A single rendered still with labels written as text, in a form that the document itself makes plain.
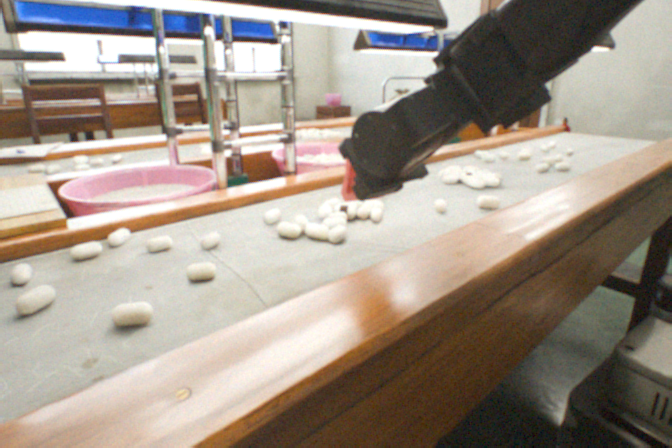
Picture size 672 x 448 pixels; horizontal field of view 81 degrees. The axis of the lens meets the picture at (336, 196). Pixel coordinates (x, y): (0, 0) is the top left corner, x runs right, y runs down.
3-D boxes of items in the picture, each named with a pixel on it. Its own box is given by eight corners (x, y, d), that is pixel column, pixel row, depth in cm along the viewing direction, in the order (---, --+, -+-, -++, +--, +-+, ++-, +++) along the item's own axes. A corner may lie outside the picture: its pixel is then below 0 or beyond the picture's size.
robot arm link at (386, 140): (560, 94, 32) (499, 8, 32) (508, 135, 25) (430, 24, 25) (450, 161, 41) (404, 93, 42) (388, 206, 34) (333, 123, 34)
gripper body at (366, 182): (333, 147, 43) (370, 105, 38) (395, 137, 49) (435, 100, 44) (359, 199, 42) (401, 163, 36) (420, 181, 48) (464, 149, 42)
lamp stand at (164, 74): (249, 189, 102) (236, -1, 89) (170, 205, 89) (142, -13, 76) (217, 175, 116) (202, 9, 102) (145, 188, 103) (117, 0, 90)
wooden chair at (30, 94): (59, 256, 217) (20, 85, 190) (51, 233, 249) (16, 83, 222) (144, 236, 244) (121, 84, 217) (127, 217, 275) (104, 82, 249)
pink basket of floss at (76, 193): (240, 207, 88) (236, 166, 85) (181, 261, 63) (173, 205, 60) (129, 203, 91) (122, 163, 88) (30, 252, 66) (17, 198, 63)
